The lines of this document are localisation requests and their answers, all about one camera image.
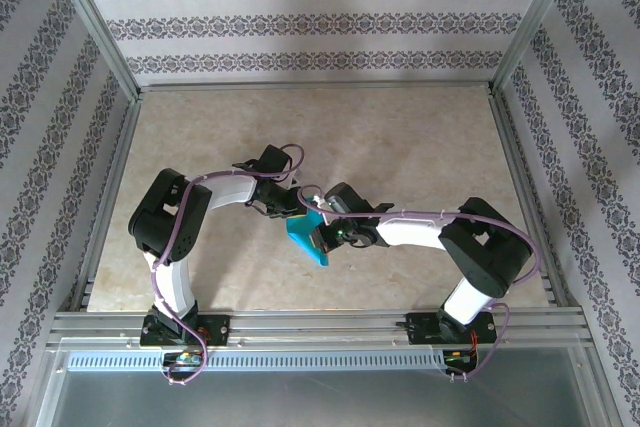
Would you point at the aluminium frame post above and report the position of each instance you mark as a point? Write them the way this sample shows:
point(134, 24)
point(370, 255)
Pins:
point(534, 22)
point(95, 22)

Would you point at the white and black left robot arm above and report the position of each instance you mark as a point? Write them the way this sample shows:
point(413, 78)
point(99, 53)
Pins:
point(230, 192)

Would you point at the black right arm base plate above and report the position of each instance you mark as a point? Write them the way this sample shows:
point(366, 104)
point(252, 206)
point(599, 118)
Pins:
point(420, 329)

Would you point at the small circuit board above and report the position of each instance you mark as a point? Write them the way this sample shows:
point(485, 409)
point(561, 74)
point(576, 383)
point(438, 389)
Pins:
point(457, 358)
point(184, 359)

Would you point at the blue paper sheet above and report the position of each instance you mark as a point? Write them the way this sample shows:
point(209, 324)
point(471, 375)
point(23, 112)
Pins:
point(300, 234)

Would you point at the aluminium frame rail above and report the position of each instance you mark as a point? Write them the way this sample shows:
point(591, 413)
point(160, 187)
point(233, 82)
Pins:
point(106, 197)
point(320, 86)
point(531, 197)

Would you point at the long aluminium base rail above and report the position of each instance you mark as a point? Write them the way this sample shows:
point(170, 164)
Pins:
point(320, 319)

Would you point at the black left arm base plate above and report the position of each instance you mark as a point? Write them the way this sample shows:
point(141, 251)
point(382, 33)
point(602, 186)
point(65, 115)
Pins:
point(217, 331)

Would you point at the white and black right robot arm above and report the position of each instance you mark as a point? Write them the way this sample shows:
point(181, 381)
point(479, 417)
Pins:
point(410, 232)

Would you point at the grey metal sheet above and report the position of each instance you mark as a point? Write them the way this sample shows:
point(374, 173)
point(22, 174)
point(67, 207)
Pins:
point(320, 402)

